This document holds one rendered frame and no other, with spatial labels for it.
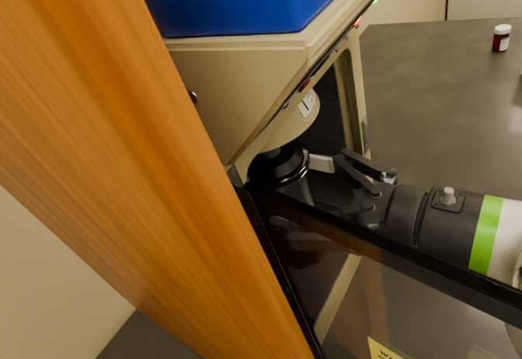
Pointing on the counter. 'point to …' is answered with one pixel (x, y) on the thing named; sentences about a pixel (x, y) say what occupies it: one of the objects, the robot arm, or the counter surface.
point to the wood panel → (130, 163)
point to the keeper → (365, 134)
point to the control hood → (262, 66)
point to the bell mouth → (295, 122)
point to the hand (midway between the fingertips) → (287, 184)
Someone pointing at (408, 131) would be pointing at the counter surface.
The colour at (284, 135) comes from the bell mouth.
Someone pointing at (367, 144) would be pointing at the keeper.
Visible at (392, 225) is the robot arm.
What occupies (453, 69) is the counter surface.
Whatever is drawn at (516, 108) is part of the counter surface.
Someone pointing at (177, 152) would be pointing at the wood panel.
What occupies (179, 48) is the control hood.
